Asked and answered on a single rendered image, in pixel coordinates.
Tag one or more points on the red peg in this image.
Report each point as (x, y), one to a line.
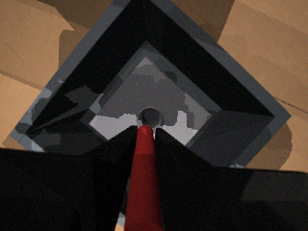
(144, 211)

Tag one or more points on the grey open box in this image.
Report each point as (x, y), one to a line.
(244, 115)

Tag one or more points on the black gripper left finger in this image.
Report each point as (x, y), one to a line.
(92, 183)

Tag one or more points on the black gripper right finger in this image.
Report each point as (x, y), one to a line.
(193, 191)

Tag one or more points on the grey plate with round hole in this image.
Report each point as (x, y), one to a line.
(148, 88)

